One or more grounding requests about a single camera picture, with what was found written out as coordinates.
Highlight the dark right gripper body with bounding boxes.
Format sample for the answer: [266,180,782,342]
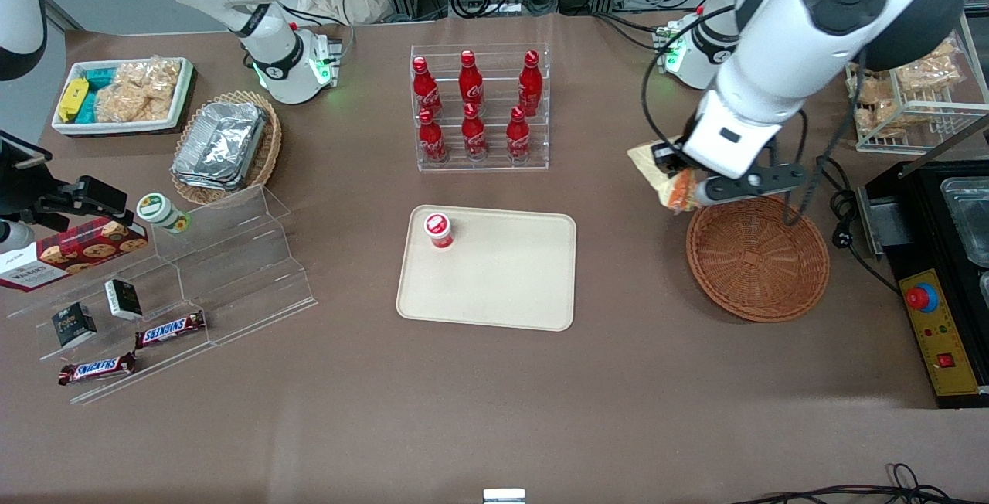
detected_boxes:
[0,131,56,220]

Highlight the triangle sandwich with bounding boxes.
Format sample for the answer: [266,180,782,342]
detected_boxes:
[627,138,701,213]

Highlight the aluminium foil tray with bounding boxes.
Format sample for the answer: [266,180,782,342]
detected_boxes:
[175,100,269,178]
[171,164,252,187]

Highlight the round brown wicker basket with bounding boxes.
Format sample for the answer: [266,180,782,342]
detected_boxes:
[685,189,831,324]

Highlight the oval light wicker basket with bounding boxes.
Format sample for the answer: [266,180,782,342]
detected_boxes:
[169,90,284,208]

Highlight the beige plastic tray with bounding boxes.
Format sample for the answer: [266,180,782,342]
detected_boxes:
[396,205,578,332]

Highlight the red cookie box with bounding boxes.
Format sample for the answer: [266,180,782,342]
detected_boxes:
[0,216,149,294]

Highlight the green lid cup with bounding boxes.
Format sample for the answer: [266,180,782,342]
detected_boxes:
[136,192,192,235]

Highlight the white rectangular snack bin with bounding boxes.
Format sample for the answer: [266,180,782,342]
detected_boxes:
[51,56,196,138]

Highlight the clear bag of crackers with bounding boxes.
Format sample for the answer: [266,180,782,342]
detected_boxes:
[96,83,174,124]
[114,59,183,100]

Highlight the yellow snack pack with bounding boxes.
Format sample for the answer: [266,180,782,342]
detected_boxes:
[57,77,90,124]

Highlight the small black box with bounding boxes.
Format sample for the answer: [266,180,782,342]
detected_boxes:
[104,278,144,322]
[51,301,99,349]

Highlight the bagged fried snack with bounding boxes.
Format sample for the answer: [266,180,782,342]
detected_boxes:
[855,100,906,139]
[895,39,964,94]
[848,73,893,107]

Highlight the Snickers chocolate bar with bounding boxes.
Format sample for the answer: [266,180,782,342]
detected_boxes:
[57,351,138,387]
[134,310,208,351]

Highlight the red cola bottle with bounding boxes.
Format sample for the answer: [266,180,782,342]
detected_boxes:
[418,107,448,164]
[412,56,444,119]
[461,102,489,162]
[505,106,532,162]
[459,49,486,111]
[518,49,544,117]

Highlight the clear acrylic stepped shelf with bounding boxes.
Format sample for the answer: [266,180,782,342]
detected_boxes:
[6,183,318,407]

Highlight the clear acrylic bottle rack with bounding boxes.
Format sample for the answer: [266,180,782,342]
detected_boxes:
[410,43,551,173]

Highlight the black sealing machine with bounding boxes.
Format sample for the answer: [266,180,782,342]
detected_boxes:
[855,155,989,410]

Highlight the grey metal lever bar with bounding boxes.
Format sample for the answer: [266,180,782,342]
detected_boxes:
[899,112,989,182]

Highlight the red lid cup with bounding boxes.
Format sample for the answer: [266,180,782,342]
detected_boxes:
[423,212,455,250]

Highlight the red emergency stop button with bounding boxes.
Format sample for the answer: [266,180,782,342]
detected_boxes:
[905,283,940,314]

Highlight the yellow control panel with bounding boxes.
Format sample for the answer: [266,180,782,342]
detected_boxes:
[898,267,983,399]

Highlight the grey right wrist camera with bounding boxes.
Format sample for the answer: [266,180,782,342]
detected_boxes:
[0,218,37,255]

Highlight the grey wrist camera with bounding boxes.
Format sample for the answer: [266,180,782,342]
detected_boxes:
[0,218,37,255]
[695,163,807,208]

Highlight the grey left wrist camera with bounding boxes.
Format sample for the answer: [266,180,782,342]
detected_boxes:
[695,163,807,208]

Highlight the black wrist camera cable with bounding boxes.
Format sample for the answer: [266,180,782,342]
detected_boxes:
[640,3,871,228]

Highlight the black power cord with plug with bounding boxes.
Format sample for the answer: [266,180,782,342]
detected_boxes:
[816,155,903,296]

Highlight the white wire basket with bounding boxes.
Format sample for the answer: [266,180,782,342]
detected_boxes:
[845,13,989,155]

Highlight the black cables on table edge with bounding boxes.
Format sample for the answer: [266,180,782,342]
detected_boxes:
[729,462,989,504]

